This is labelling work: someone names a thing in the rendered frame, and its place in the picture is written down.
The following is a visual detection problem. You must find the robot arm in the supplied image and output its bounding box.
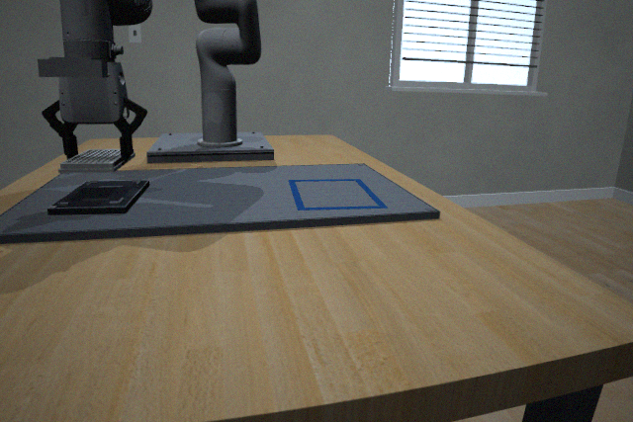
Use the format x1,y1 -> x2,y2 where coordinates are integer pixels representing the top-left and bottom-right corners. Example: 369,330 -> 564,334
38,0 -> 261,147

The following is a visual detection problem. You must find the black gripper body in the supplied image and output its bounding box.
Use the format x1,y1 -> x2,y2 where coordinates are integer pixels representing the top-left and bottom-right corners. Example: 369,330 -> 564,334
59,58 -> 130,125

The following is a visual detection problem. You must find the blue tape outline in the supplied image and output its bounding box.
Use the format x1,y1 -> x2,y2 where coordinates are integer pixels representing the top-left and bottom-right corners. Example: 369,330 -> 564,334
288,179 -> 388,211

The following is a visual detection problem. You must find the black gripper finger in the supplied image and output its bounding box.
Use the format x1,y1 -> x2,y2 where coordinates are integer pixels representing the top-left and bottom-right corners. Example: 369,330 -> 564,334
42,100 -> 78,159
114,97 -> 147,160

